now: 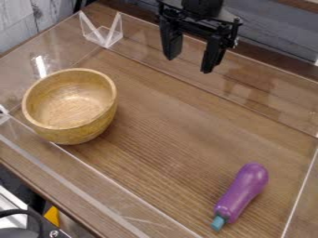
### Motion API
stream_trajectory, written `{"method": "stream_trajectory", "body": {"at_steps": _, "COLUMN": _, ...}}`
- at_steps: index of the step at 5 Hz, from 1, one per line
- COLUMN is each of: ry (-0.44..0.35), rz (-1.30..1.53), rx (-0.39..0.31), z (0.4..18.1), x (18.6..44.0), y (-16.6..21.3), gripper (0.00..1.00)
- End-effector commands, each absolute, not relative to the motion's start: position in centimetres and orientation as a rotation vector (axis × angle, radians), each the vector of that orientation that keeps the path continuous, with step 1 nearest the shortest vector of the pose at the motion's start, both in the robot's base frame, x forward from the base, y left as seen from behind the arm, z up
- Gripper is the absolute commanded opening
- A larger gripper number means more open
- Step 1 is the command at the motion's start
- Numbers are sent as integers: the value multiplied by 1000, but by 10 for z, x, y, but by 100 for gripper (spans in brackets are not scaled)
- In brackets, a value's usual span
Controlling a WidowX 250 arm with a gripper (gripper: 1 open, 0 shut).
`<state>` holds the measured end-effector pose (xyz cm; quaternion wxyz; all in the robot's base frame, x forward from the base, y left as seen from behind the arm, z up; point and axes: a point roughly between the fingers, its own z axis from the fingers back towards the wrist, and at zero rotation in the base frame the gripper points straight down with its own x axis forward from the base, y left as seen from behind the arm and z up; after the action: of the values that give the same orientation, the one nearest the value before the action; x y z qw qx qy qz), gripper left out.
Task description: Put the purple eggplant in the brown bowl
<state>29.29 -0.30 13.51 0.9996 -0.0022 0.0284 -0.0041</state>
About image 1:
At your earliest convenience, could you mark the yellow black device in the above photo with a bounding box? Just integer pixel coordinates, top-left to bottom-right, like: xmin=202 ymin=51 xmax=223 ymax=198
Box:
xmin=44 ymin=205 xmax=74 ymax=238

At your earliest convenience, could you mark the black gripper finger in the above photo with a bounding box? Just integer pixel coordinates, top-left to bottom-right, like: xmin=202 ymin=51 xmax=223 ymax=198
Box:
xmin=159 ymin=17 xmax=183 ymax=60
xmin=202 ymin=35 xmax=226 ymax=73

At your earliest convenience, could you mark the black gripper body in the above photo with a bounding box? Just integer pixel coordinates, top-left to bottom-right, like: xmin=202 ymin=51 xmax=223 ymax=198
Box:
xmin=156 ymin=0 xmax=242 ymax=48

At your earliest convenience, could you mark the clear acrylic corner bracket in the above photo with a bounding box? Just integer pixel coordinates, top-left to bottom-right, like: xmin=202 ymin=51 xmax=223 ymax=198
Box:
xmin=79 ymin=12 xmax=123 ymax=48

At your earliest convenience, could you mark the purple toy eggplant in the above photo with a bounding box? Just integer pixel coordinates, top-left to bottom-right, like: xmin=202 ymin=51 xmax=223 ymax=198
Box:
xmin=211 ymin=163 xmax=270 ymax=231

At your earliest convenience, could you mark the black cable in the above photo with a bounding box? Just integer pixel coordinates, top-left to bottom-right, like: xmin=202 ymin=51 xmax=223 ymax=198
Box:
xmin=0 ymin=209 xmax=44 ymax=238

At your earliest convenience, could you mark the brown wooden bowl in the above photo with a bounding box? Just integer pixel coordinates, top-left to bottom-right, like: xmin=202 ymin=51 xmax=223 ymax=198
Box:
xmin=22 ymin=68 xmax=118 ymax=145

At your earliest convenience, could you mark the clear acrylic tray wall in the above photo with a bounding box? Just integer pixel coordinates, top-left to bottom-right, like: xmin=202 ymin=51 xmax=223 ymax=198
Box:
xmin=0 ymin=16 xmax=318 ymax=238

